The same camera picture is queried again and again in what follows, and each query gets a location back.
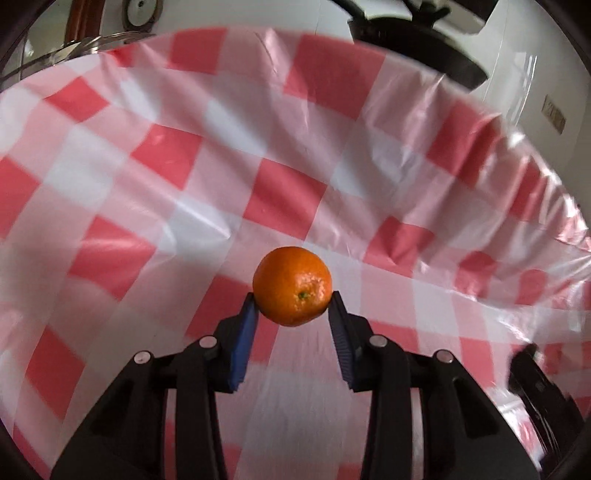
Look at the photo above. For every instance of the round white wall device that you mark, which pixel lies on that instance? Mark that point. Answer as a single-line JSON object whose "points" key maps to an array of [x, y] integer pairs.
{"points": [[141, 10]]}

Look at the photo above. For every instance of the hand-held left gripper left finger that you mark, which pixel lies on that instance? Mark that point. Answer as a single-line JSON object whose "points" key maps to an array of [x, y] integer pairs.
{"points": [[244, 341]]}

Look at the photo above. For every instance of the black frying pan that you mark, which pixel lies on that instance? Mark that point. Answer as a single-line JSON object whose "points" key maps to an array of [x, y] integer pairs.
{"points": [[415, 46]]}

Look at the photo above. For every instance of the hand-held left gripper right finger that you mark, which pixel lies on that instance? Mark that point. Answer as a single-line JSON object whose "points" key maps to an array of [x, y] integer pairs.
{"points": [[341, 341]]}

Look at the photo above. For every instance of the orange mandarin with stem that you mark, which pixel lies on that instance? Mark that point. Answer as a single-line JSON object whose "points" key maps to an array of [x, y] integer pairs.
{"points": [[293, 286]]}

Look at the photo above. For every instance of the wall socket plate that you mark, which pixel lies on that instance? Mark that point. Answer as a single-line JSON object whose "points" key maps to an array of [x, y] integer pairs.
{"points": [[554, 115]]}

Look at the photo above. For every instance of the pan lid with black knob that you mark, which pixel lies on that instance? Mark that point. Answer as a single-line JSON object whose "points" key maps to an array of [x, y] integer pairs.
{"points": [[429, 7]]}

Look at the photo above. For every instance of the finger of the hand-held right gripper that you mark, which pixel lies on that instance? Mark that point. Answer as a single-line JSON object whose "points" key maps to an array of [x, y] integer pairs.
{"points": [[526, 369]]}

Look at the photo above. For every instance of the brown wooden post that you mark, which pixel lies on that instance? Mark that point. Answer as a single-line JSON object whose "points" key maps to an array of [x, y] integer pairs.
{"points": [[81, 21]]}

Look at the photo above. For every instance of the red checked plastic tablecloth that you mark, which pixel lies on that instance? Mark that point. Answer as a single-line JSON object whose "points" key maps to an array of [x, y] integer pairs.
{"points": [[184, 184]]}

